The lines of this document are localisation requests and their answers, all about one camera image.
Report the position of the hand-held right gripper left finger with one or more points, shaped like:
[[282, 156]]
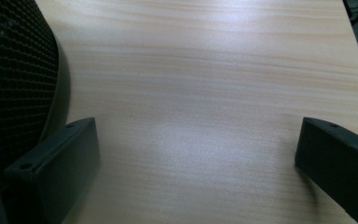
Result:
[[52, 174]]

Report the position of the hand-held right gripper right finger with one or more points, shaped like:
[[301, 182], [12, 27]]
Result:
[[338, 161]]

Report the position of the black mesh container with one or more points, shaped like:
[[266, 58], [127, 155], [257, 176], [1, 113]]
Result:
[[15, 77]]

